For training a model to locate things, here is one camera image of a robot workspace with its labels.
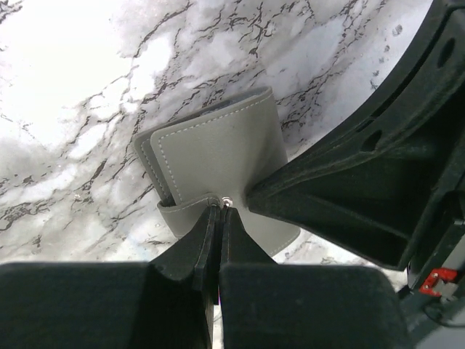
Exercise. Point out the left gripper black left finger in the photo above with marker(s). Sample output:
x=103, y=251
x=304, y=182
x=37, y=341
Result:
x=165, y=303

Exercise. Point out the grey card holder wallet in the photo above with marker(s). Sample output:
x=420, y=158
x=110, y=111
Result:
x=215, y=156

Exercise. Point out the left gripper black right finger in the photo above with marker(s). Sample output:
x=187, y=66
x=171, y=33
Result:
x=268, y=305

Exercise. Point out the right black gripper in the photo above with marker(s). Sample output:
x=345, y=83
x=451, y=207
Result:
x=388, y=182

